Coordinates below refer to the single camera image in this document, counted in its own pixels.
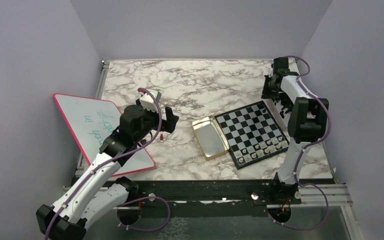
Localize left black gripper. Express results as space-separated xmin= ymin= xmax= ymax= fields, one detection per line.
xmin=134 ymin=98 xmax=179 ymax=144

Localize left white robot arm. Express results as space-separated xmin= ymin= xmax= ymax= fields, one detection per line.
xmin=36 ymin=104 xmax=179 ymax=240

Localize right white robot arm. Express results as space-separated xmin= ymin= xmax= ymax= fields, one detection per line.
xmin=261 ymin=56 xmax=330 ymax=204

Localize white box of black pieces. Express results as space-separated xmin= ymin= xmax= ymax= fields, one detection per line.
xmin=265 ymin=99 xmax=291 ymax=131

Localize gold metal tin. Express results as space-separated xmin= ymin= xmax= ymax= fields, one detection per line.
xmin=191 ymin=116 xmax=230 ymax=161

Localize black white chessboard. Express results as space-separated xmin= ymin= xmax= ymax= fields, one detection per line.
xmin=215 ymin=101 xmax=289 ymax=170

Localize red framed whiteboard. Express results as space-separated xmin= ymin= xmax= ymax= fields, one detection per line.
xmin=53 ymin=93 xmax=157 ymax=180

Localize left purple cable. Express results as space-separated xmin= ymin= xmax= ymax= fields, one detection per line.
xmin=43 ymin=87 xmax=171 ymax=240

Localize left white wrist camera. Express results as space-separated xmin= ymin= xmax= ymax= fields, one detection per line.
xmin=139 ymin=89 xmax=162 ymax=113

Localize black table front rail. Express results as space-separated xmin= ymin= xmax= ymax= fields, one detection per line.
xmin=72 ymin=178 xmax=335 ymax=220

